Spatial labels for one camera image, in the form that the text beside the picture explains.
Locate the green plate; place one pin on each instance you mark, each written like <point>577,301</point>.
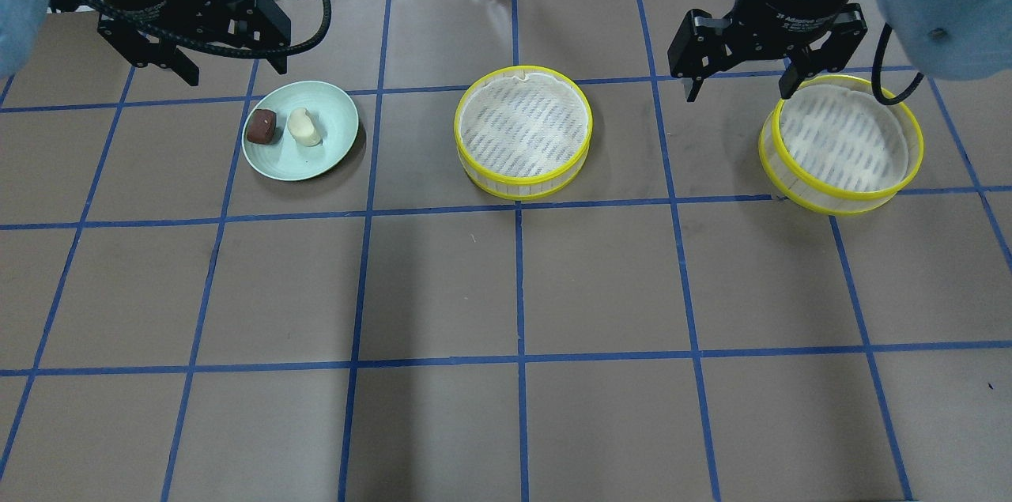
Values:
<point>337,120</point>

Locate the yellow steamer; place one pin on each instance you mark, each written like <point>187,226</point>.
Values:
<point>523,133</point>
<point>832,148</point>

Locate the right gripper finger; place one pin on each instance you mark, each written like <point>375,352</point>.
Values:
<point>694,82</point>
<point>801,66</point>

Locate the brown bun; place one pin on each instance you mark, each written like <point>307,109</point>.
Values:
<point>261,127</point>

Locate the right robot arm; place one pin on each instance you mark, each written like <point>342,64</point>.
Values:
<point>956,40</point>

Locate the white bun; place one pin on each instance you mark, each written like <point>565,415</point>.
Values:
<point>302,127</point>

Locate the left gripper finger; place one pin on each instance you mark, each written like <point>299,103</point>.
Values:
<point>141,52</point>
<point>279,60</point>

